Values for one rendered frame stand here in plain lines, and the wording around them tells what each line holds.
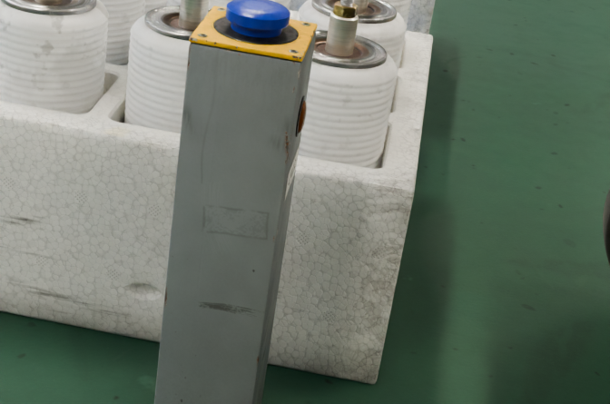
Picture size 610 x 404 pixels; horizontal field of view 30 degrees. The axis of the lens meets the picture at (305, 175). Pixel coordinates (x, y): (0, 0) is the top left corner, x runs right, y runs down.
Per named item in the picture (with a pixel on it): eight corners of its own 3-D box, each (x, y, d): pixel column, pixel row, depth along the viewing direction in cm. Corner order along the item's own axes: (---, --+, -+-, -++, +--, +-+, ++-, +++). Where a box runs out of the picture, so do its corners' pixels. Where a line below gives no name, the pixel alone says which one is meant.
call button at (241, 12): (290, 33, 73) (295, 3, 72) (280, 53, 70) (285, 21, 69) (230, 22, 74) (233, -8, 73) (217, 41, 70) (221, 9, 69)
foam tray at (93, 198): (404, 185, 128) (433, 34, 120) (375, 387, 93) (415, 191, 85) (68, 123, 130) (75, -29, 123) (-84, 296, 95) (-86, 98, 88)
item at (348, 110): (343, 222, 103) (376, 32, 95) (378, 278, 94) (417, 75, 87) (240, 223, 100) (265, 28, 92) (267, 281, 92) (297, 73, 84)
